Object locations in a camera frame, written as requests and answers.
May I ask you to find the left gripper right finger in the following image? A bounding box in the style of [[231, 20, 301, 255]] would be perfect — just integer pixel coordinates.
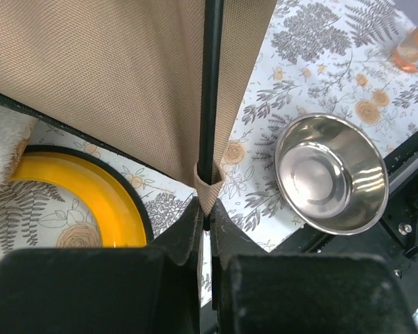
[[211, 202, 417, 333]]

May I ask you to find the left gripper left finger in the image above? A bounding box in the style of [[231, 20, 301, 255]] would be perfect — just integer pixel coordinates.
[[0, 199, 202, 333]]

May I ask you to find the yellow double bowl holder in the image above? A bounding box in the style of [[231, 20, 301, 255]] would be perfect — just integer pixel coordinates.
[[10, 145, 153, 248]]

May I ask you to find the orange drink bottle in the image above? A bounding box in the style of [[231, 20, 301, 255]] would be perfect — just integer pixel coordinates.
[[393, 27, 418, 72]]

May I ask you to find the beige pet tent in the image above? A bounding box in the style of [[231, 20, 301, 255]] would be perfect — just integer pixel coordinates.
[[0, 0, 278, 215]]

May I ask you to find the white fluffy cushion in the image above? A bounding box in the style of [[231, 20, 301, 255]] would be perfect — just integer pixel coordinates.
[[0, 106, 37, 190]]

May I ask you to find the black tent pole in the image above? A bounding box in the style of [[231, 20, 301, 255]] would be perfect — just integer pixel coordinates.
[[198, 0, 226, 232]]

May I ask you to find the stainless steel bowl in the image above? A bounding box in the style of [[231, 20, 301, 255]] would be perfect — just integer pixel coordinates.
[[274, 113, 389, 235]]

